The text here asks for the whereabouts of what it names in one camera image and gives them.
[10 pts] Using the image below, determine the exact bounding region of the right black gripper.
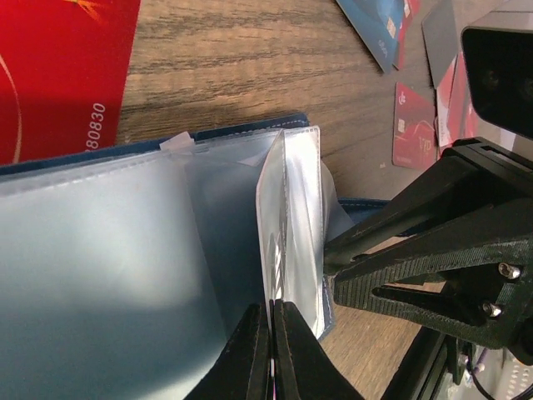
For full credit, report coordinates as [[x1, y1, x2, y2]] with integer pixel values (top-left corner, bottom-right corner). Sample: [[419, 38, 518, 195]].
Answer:
[[324, 138, 532, 363]]

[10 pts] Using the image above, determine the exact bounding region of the black card right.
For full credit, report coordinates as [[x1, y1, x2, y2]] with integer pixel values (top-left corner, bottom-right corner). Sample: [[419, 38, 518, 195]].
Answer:
[[421, 0, 458, 88]]

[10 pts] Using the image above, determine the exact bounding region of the navy blue card holder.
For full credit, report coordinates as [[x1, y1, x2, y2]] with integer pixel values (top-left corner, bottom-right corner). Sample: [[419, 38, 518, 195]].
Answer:
[[1, 114, 380, 399]]

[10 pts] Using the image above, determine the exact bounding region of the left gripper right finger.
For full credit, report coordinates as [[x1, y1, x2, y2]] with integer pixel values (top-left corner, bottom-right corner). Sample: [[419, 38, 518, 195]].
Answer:
[[272, 299, 362, 400]]

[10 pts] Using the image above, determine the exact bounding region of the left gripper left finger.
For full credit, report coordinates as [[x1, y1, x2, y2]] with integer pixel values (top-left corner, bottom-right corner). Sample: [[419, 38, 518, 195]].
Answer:
[[186, 304, 271, 400]]

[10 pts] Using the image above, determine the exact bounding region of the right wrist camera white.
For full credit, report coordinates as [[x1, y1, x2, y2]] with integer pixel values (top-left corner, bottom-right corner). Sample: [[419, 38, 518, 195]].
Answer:
[[461, 0, 532, 139]]

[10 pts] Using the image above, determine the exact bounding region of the red vip card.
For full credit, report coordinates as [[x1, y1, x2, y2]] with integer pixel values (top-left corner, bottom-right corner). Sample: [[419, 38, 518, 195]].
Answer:
[[392, 82, 437, 171], [1, 0, 140, 164]]

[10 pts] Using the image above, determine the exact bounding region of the white red swirl card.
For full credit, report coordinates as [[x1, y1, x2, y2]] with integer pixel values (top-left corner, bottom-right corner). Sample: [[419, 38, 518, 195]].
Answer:
[[436, 52, 478, 153]]

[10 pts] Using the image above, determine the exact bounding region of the blue card upper centre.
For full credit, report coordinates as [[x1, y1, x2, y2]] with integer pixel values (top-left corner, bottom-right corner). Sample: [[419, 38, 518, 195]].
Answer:
[[336, 0, 404, 74]]

